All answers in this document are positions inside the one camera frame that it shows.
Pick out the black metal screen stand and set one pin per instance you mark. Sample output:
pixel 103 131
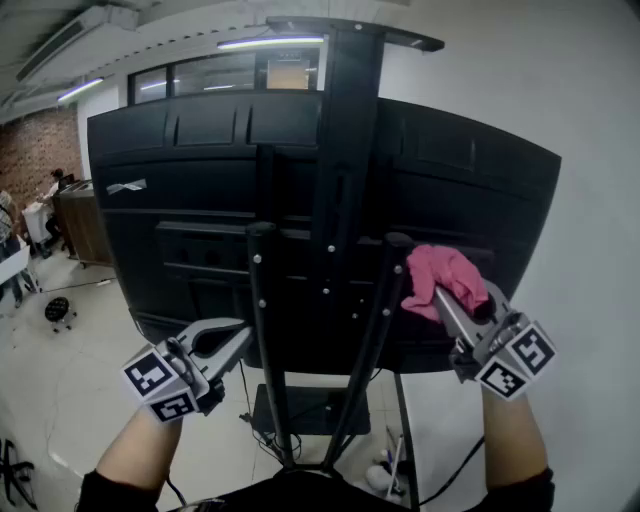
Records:
pixel 350 150

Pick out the ceiling air conditioner unit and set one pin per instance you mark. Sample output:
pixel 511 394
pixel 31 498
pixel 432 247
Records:
pixel 75 40

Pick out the brown wooden cabinet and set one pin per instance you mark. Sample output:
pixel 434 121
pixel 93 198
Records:
pixel 82 225

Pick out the white table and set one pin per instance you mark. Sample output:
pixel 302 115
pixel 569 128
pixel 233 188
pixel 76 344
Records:
pixel 15 265

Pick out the person's black clothing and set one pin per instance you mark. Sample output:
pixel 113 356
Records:
pixel 320 495

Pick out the large black monitor back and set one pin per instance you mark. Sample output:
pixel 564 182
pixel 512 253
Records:
pixel 200 190

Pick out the white mop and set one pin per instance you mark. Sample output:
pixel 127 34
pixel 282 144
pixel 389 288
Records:
pixel 395 470

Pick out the person's left forearm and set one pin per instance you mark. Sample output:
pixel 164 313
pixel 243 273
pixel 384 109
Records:
pixel 140 450

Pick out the long ceiling light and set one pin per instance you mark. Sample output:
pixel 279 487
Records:
pixel 270 43
pixel 80 89

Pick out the black round stool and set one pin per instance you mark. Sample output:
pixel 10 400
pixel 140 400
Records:
pixel 57 309

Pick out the person's right forearm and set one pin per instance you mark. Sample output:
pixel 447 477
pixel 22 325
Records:
pixel 512 440

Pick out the black stand base tray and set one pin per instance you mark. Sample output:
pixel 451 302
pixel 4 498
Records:
pixel 310 410

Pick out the black office chair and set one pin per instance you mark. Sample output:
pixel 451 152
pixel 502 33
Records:
pixel 15 475

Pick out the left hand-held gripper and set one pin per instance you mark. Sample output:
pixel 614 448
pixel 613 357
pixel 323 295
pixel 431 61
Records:
pixel 172 385

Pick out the dark framed window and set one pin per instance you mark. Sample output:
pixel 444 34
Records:
pixel 215 75

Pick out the grey tape strip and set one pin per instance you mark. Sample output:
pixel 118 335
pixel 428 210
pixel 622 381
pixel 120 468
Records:
pixel 127 187

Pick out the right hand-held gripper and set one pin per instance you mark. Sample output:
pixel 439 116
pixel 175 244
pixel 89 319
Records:
pixel 510 360

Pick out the pink cloth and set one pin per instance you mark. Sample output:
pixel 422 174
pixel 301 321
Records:
pixel 440 270

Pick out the white bin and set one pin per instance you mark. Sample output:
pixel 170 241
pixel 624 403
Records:
pixel 35 220

